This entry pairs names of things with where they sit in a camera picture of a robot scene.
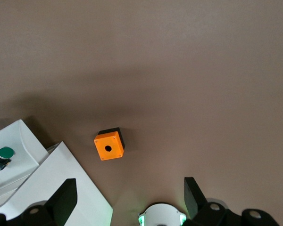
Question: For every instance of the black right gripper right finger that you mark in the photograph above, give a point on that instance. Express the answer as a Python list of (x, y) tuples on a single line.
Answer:
[(194, 197)]

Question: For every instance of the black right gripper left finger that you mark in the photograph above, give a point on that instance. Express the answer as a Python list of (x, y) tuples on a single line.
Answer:
[(63, 200)]

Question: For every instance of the green push button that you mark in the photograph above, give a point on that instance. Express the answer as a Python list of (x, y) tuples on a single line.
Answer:
[(5, 152)]

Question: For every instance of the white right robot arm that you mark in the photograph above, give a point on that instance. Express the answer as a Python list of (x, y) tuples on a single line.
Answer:
[(162, 212)]

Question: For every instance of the orange button box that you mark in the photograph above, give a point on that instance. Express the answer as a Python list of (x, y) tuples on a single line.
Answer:
[(113, 143)]

